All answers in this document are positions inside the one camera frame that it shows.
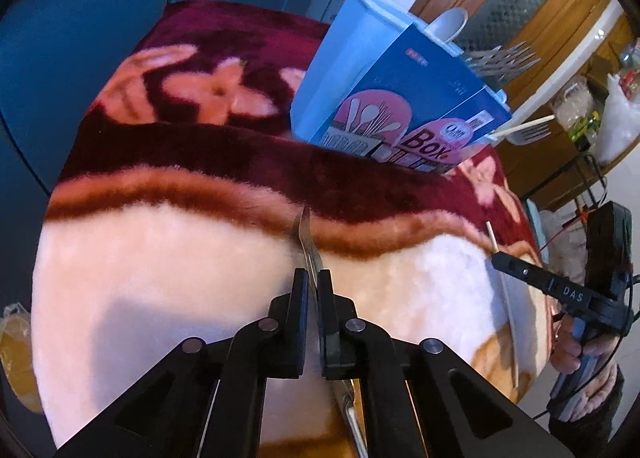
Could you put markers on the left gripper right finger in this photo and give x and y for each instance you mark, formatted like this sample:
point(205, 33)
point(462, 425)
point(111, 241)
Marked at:
point(421, 400)

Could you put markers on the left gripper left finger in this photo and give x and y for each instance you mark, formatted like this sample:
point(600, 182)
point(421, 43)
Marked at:
point(204, 399)

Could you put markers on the white chopstick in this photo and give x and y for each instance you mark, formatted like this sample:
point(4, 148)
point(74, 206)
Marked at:
point(502, 297)

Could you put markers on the white chopstick sticking out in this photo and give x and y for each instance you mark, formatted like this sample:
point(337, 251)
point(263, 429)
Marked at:
point(527, 132)

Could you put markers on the white spoon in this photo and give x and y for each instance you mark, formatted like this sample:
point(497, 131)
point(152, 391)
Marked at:
point(447, 26)

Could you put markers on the right hand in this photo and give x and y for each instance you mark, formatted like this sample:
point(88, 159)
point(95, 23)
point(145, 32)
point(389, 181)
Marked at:
point(584, 359)

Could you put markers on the wooden shelf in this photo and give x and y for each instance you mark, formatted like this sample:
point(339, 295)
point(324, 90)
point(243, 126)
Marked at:
point(525, 166)

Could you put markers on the white plastic bag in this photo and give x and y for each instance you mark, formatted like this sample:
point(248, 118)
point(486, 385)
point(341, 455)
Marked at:
point(619, 125)

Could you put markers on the red floral blanket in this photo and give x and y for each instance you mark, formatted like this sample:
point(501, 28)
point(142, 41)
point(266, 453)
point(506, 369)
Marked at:
point(175, 216)

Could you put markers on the steel forks in holder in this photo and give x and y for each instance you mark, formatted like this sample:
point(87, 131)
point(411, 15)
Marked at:
point(501, 64)

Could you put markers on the light blue utensil holder box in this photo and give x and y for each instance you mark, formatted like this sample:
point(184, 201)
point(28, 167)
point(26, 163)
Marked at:
point(381, 86)

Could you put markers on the wooden door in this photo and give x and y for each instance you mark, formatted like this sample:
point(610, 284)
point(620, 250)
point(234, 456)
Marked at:
point(525, 13)

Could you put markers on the black wire rack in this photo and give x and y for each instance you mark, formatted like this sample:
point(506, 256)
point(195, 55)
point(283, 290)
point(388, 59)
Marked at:
point(574, 178)

